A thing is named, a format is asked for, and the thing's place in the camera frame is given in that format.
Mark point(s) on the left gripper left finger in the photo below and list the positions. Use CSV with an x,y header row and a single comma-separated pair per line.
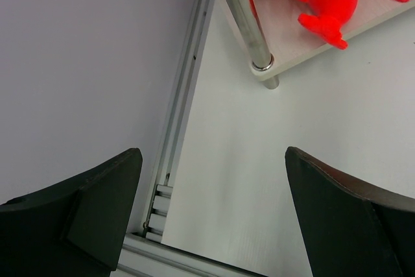
x,y
75,227

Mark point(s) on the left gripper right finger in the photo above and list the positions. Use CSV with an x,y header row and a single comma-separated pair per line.
x,y
349,227

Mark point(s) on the white two-tier wooden shelf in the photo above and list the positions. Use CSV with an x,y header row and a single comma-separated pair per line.
x,y
273,41

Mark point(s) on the aluminium front rail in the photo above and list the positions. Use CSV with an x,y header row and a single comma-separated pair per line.
x,y
143,257

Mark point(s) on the left aluminium side rail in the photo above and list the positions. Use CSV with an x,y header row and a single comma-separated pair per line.
x,y
165,165

